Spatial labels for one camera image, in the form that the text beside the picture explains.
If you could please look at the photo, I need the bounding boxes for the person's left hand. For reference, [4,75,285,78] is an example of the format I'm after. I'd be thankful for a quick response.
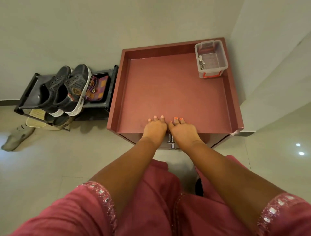
[141,115,168,148]

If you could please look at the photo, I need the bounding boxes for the person's right hand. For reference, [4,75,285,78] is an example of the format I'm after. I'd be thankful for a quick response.
[168,117,202,149]

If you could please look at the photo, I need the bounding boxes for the red tray table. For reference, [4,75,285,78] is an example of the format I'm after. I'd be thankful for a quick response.
[107,37,244,150]

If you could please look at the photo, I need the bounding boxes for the purple orange checked cloth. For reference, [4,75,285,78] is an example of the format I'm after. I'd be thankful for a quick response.
[85,75,109,101]

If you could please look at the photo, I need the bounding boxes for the clear plastic box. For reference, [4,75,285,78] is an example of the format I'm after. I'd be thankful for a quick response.
[194,40,229,79]

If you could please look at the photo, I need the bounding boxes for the dark grey sneaker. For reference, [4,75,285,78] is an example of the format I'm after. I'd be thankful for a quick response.
[54,64,92,117]
[38,65,73,118]

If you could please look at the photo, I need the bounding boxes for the black shoe rack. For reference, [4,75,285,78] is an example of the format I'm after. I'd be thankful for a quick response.
[14,65,119,132]

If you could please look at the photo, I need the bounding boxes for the person's left forearm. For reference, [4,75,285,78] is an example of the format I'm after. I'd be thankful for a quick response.
[88,137,160,219]

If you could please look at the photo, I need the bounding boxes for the person's right forearm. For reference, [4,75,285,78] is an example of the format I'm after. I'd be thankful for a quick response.
[186,141,287,231]

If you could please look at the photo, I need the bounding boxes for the black plastic tray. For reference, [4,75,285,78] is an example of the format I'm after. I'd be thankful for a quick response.
[84,72,111,104]

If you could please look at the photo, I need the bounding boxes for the olive brown sandal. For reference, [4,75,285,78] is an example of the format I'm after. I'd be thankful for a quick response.
[52,114,73,128]

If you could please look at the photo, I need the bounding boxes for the pink embroidered tunic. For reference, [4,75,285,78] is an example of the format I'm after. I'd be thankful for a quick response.
[9,155,311,236]

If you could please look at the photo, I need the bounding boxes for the beige slipper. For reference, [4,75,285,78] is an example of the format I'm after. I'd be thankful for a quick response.
[25,109,55,128]

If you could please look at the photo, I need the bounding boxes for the grey green clog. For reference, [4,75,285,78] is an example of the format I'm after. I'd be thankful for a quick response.
[1,124,36,152]

